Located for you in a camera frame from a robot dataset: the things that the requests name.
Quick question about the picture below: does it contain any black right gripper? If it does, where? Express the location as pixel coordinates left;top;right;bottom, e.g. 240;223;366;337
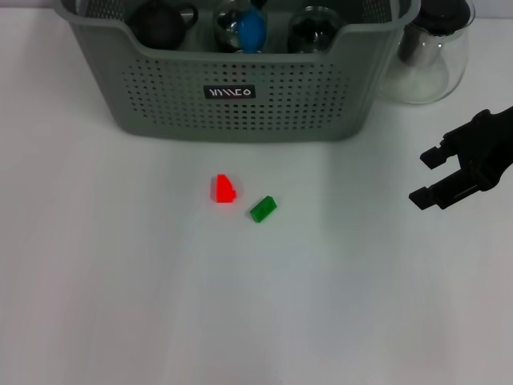
408;106;513;212

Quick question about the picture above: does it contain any grey-green perforated storage bin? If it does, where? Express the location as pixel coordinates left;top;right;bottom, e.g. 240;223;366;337
51;0;422;144

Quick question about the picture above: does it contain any glass teacup with black sleeve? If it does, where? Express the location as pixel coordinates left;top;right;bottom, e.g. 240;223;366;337
287;4;345;54
212;0;269;53

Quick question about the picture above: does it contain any blue square plate brick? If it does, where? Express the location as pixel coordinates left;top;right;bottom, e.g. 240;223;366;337
238;8;269;55

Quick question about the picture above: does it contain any glass carafe with black lid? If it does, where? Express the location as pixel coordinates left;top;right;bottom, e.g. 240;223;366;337
376;0;476;106

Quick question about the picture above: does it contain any green rectangular brick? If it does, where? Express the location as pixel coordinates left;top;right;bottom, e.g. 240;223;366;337
249;195;278;223

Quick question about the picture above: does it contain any black ceramic teapot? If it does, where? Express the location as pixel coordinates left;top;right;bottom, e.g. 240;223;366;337
130;0;200;51

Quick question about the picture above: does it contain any tall red wedge brick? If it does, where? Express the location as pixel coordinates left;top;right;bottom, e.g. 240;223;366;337
210;173;238;205

